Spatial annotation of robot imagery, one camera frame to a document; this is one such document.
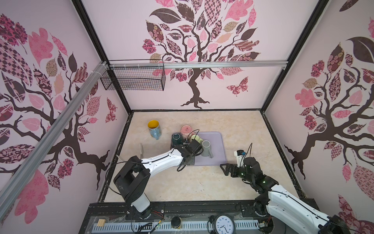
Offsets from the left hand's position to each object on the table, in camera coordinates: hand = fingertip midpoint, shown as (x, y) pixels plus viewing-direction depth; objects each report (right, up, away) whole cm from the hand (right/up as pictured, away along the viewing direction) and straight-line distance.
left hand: (187, 162), depth 87 cm
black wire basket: (-27, +56, +8) cm, 63 cm away
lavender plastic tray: (+21, +10, +14) cm, 27 cm away
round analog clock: (+19, -25, -18) cm, 36 cm away
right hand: (+23, 0, -4) cm, 23 cm away
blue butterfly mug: (-21, +18, +8) cm, 29 cm away
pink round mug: (-1, +19, +7) cm, 20 cm away
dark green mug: (-7, +14, +4) cm, 16 cm away
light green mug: (+6, +14, +5) cm, 16 cm away
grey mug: (+12, +10, +1) cm, 16 cm away
